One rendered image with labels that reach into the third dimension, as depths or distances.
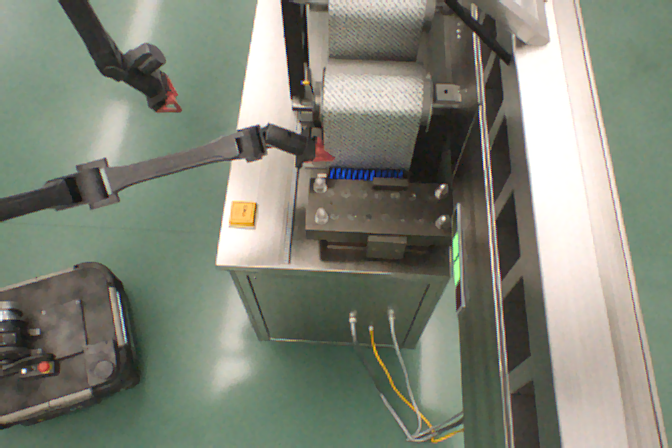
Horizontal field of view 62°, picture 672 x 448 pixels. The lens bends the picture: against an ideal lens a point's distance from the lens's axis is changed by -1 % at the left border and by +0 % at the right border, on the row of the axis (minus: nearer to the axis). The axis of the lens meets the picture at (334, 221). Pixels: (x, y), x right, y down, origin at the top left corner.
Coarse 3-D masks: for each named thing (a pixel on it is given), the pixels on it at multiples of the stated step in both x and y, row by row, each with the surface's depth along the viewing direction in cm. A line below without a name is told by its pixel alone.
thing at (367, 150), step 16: (336, 144) 147; (352, 144) 146; (368, 144) 146; (384, 144) 146; (400, 144) 145; (336, 160) 154; (352, 160) 153; (368, 160) 153; (384, 160) 152; (400, 160) 152
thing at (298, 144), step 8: (312, 128) 149; (296, 136) 145; (304, 136) 147; (288, 144) 144; (296, 144) 145; (304, 144) 146; (288, 152) 146; (296, 152) 146; (304, 152) 146; (296, 160) 149; (304, 160) 145
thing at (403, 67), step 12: (336, 60) 148; (348, 60) 148; (360, 60) 148; (372, 60) 149; (384, 60) 149; (396, 60) 149; (360, 72) 146; (372, 72) 146; (384, 72) 146; (396, 72) 146; (408, 72) 146; (420, 72) 146
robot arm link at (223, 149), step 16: (208, 144) 137; (224, 144) 137; (240, 144) 140; (256, 144) 140; (96, 160) 129; (144, 160) 133; (160, 160) 133; (176, 160) 134; (192, 160) 135; (208, 160) 137; (224, 160) 138; (112, 176) 130; (128, 176) 131; (144, 176) 132; (160, 176) 134; (112, 192) 130; (96, 208) 130
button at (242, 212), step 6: (234, 204) 163; (240, 204) 163; (246, 204) 163; (252, 204) 163; (234, 210) 162; (240, 210) 162; (246, 210) 162; (252, 210) 162; (234, 216) 161; (240, 216) 161; (246, 216) 162; (252, 216) 162; (234, 222) 161; (240, 222) 161; (246, 222) 161; (252, 222) 161
